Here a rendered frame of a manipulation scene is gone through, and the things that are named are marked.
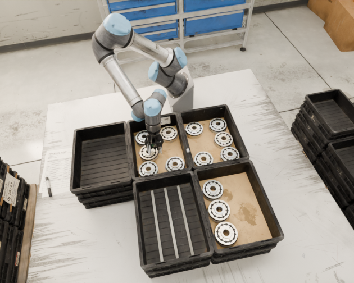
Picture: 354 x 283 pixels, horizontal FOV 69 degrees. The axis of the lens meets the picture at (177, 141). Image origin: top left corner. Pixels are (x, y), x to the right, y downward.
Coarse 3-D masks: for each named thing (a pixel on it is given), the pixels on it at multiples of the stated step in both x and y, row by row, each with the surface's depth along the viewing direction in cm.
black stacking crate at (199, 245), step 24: (144, 192) 131; (168, 192) 131; (192, 192) 130; (144, 216) 123; (168, 216) 123; (192, 216) 122; (144, 240) 117; (168, 240) 116; (192, 240) 116; (144, 264) 104
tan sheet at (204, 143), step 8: (208, 120) 158; (208, 128) 155; (200, 136) 151; (208, 136) 151; (192, 144) 148; (200, 144) 148; (208, 144) 147; (232, 144) 147; (192, 152) 144; (208, 152) 144; (216, 152) 144; (216, 160) 141
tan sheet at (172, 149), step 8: (176, 128) 156; (136, 144) 149; (168, 144) 148; (176, 144) 148; (136, 152) 146; (168, 152) 145; (176, 152) 145; (160, 160) 142; (184, 160) 142; (160, 168) 139
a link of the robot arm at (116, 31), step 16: (112, 16) 118; (96, 32) 123; (112, 32) 118; (128, 32) 121; (112, 48) 127; (144, 48) 133; (160, 48) 140; (176, 48) 147; (160, 64) 149; (176, 64) 148
